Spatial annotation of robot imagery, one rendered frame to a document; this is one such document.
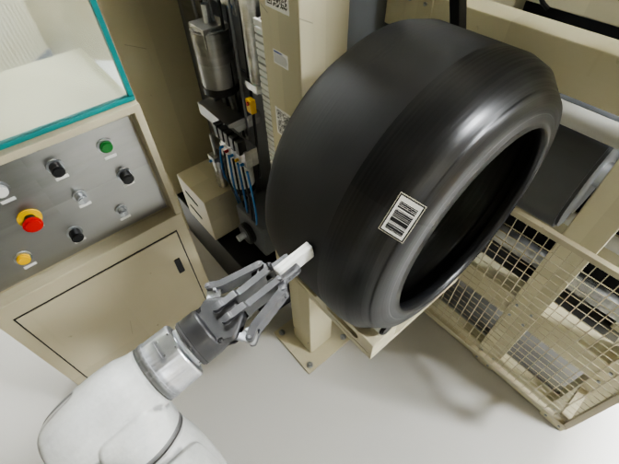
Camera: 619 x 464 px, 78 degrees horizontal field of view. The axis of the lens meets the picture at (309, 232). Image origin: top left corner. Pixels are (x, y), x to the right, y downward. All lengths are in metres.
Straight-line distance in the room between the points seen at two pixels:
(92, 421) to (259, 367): 1.36
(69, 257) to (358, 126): 0.93
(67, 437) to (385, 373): 1.48
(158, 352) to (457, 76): 0.55
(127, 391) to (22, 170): 0.65
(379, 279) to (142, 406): 0.37
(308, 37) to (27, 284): 0.95
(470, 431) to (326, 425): 0.59
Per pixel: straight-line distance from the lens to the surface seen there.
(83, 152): 1.09
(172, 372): 0.58
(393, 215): 0.54
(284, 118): 0.94
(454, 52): 0.66
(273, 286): 0.60
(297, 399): 1.83
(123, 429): 0.59
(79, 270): 1.24
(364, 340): 0.99
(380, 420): 1.83
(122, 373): 0.59
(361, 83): 0.62
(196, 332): 0.57
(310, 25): 0.81
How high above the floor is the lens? 1.75
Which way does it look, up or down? 50 degrees down
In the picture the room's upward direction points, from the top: 2 degrees counter-clockwise
